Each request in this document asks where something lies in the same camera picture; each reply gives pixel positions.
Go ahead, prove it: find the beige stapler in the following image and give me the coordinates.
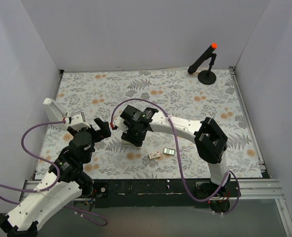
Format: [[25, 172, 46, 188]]
[[121, 140, 141, 149]]

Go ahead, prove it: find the staple box sleeve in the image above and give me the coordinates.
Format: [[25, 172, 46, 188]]
[[148, 151, 161, 159]]

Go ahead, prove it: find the staple tray with staples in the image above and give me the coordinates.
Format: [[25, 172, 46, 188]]
[[163, 148, 175, 156]]

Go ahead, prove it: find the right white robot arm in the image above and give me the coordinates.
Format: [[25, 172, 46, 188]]
[[113, 105, 229, 196]]

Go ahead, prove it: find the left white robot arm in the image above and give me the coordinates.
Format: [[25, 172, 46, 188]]
[[0, 118, 111, 237]]

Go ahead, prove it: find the floral table mat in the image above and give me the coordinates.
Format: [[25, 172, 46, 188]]
[[34, 69, 263, 180]]

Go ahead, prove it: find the white metronome device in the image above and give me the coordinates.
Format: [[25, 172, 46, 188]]
[[43, 98, 71, 122]]

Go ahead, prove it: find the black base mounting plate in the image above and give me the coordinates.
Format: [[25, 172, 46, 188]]
[[64, 179, 242, 208]]

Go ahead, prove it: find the black microphone orange tip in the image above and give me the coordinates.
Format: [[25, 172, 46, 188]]
[[187, 43, 218, 75]]

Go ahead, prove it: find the black microphone stand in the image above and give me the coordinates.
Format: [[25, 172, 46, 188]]
[[198, 53, 217, 85]]

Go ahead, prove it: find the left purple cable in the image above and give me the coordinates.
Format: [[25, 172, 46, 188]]
[[0, 118, 109, 227]]

